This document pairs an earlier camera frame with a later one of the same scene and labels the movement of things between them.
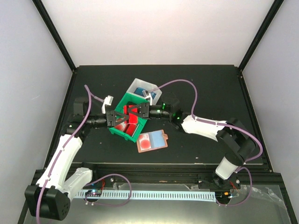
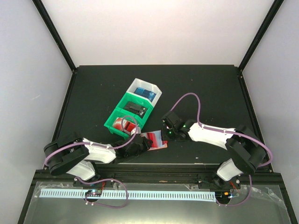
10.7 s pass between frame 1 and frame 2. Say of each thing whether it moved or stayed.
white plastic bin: stayed
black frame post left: stayed
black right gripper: moved
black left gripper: moved
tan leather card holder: stayed
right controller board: stayed
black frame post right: stayed
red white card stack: stayed
